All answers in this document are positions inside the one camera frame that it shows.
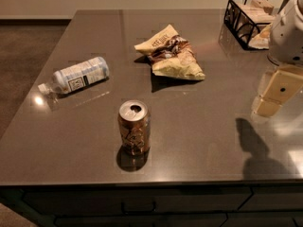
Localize black wire basket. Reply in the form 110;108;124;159
224;0;276;50

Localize brown chip bag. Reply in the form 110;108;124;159
134;25;205;81

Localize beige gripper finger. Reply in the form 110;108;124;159
252;65;303;117

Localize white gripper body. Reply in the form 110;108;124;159
269;0;303;66

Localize dark cabinet drawer handle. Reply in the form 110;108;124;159
121;201;156;215

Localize brown soda can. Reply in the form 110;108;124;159
118;100;151;156

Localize clear plastic water bottle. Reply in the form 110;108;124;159
38;57;110;95

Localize napkin packets in basket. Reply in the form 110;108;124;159
237;0;275;49

